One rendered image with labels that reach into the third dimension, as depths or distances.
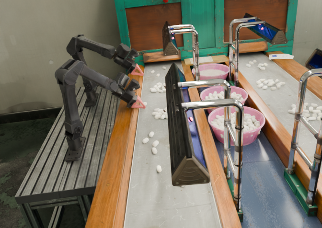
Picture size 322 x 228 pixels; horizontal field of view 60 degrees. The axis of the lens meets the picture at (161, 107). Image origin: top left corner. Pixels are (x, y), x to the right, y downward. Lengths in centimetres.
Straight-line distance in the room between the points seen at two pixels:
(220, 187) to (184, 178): 43
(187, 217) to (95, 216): 30
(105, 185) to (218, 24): 159
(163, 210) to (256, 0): 177
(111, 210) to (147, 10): 161
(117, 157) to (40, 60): 228
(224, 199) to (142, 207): 27
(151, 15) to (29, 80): 175
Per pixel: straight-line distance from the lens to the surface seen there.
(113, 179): 109
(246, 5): 232
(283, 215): 108
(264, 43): 237
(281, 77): 198
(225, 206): 95
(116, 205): 99
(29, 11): 323
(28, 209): 138
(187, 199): 100
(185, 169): 58
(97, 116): 177
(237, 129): 81
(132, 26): 225
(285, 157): 125
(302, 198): 110
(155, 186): 106
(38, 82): 342
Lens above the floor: 145
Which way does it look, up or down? 26 degrees down
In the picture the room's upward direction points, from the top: 6 degrees counter-clockwise
